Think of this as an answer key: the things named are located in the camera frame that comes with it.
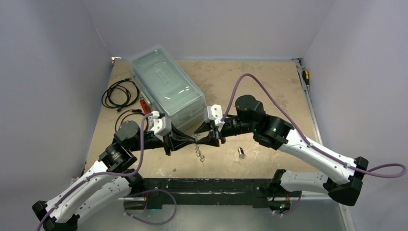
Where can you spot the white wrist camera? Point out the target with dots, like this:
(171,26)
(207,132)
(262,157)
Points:
(161,125)
(214,113)

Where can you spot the metal key organizer plate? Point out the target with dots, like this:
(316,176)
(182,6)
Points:
(199,154)

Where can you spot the yellow black screwdriver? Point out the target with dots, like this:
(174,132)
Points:
(306,79)

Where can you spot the red handled adjustable wrench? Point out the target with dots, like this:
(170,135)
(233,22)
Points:
(145,107)

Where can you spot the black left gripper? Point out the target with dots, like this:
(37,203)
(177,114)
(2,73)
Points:
(181,139)

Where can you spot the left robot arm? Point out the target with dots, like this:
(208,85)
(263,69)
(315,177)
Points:
(113,175)

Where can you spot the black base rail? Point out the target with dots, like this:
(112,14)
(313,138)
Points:
(257,193)

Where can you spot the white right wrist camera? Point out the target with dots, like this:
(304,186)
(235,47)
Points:
(214,113)

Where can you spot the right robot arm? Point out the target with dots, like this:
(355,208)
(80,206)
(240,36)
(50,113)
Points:
(338,176)

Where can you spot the small silver cylinder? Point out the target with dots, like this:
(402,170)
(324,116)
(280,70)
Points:
(242,155)

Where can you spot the clear plastic storage box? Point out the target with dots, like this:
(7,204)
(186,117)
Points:
(166,87)

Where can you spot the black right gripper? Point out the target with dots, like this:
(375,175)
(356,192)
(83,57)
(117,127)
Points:
(217,133)

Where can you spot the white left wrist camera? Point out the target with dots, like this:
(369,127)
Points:
(161,125)

